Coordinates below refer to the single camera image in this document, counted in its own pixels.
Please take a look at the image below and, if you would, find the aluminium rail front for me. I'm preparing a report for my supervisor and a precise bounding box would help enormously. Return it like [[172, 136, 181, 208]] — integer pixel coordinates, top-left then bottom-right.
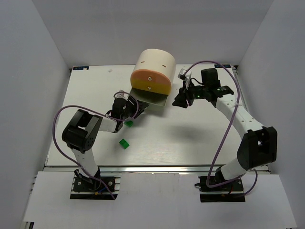
[[43, 166, 210, 173]]

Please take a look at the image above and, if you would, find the cream drawer cabinet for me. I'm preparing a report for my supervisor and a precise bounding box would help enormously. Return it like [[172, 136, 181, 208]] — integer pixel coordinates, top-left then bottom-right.
[[133, 49, 176, 83]]

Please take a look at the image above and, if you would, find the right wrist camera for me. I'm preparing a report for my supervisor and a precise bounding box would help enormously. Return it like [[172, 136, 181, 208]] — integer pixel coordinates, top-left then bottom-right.
[[178, 68, 192, 90]]

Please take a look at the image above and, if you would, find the blue label left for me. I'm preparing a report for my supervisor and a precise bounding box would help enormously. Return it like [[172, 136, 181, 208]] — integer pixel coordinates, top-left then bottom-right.
[[72, 66, 89, 71]]

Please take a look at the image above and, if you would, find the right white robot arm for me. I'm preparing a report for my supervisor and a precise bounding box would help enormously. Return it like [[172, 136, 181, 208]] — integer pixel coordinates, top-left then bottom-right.
[[172, 68, 277, 186]]

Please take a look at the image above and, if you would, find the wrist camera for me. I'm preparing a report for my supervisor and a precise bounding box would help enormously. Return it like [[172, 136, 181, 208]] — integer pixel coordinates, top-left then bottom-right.
[[113, 90, 130, 101], [178, 68, 192, 90]]

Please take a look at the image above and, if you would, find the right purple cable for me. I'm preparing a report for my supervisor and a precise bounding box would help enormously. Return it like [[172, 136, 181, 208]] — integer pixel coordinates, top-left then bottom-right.
[[184, 61, 258, 198]]

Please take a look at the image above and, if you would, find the green lego brick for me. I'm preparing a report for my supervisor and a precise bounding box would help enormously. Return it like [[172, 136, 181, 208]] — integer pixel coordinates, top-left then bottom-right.
[[124, 120, 133, 128], [119, 139, 130, 149]]

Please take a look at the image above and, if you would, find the orange top drawer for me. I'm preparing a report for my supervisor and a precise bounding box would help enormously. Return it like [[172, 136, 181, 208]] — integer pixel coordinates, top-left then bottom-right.
[[130, 69, 172, 87]]

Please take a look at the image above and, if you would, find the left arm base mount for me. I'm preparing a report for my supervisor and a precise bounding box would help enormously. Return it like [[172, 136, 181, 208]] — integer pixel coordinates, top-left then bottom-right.
[[70, 175, 120, 200]]

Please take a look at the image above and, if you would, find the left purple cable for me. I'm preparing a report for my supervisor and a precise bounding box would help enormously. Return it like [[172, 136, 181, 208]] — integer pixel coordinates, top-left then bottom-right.
[[52, 92, 140, 200]]

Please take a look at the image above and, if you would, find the green lego brick lower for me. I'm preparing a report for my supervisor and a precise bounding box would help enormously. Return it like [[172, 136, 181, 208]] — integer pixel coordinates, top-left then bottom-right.
[[119, 139, 130, 149]]

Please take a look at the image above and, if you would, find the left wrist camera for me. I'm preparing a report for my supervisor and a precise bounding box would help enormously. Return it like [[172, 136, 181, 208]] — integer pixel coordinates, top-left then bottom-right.
[[113, 90, 130, 101]]

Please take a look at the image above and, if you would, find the yellow drawer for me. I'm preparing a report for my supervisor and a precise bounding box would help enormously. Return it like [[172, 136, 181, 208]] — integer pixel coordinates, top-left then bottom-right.
[[131, 78, 172, 95]]

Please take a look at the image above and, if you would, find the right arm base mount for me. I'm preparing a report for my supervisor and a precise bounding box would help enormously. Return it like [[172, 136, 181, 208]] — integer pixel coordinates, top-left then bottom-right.
[[194, 176, 245, 203]]

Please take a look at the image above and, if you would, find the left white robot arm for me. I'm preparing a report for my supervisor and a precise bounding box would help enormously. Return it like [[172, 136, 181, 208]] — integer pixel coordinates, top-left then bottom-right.
[[62, 96, 149, 185]]

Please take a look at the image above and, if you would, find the purple cable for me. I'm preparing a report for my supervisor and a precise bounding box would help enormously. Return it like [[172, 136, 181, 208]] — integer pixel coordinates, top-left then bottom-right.
[[52, 92, 140, 200], [184, 61, 258, 198]]

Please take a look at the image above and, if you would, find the green lego brick middle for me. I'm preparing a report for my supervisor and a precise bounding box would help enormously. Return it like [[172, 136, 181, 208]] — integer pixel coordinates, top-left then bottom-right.
[[124, 120, 133, 128]]

